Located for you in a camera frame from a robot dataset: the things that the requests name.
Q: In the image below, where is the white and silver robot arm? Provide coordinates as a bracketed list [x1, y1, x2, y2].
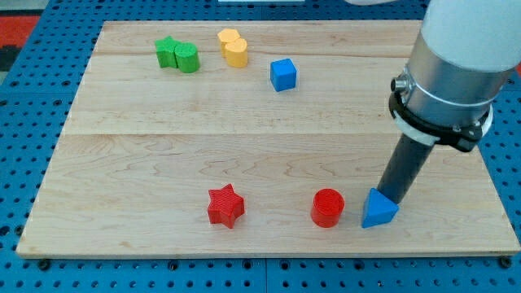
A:
[378, 0, 520, 203]

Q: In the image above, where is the green star block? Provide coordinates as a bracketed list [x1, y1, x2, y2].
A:
[155, 36, 181, 68]

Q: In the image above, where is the blue triangle block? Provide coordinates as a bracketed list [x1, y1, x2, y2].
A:
[361, 188, 400, 229]

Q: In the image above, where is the yellow heart block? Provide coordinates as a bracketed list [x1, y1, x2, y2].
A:
[225, 38, 248, 68]

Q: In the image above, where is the light wooden board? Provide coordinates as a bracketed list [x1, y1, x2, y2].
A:
[16, 20, 520, 259]

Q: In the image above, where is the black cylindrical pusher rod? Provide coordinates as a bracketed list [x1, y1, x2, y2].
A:
[377, 134, 434, 204]

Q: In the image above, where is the green cylinder block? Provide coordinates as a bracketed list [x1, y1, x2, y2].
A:
[174, 42, 200, 73]

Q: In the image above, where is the red cylinder block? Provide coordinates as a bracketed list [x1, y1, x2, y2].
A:
[310, 188, 345, 228]

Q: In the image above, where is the blue cube block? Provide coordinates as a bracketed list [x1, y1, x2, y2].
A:
[270, 59, 297, 92]

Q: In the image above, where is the yellow hexagon block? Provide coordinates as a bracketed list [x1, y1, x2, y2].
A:
[217, 28, 241, 58]

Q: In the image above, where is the red star block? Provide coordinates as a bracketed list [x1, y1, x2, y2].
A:
[207, 184, 245, 229]

